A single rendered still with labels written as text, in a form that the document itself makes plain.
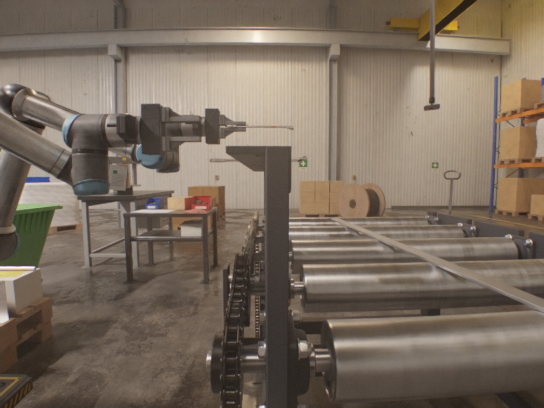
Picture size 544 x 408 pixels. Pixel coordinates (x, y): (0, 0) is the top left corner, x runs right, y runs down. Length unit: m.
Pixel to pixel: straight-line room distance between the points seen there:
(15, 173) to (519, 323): 1.56
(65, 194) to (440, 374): 7.41
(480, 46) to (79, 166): 13.45
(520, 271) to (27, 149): 1.32
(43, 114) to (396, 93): 11.81
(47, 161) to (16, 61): 13.92
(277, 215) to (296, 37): 11.18
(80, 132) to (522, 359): 1.00
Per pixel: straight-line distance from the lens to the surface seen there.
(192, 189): 8.08
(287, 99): 11.39
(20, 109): 1.32
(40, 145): 1.04
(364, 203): 7.34
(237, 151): 0.42
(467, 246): 1.21
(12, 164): 1.49
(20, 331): 2.59
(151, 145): 0.85
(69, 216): 7.62
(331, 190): 8.40
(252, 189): 11.02
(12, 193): 1.53
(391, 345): 0.47
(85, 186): 0.91
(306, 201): 8.35
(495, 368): 0.54
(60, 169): 1.04
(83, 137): 0.91
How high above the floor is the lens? 1.12
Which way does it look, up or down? 5 degrees down
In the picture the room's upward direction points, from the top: straight up
